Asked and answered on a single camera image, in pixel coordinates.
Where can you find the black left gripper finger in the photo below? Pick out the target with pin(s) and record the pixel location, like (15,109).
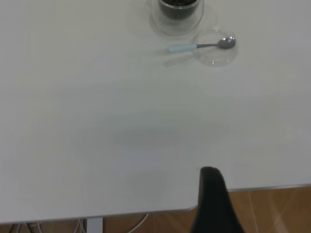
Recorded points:
(213,208)

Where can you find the clear round glass lid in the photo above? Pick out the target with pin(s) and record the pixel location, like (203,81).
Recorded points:
(213,57)

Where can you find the white table leg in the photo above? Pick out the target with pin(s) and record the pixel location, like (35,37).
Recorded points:
(94,225)

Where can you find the double-wall clear glass jar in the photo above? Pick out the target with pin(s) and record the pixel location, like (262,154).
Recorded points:
(158,24)

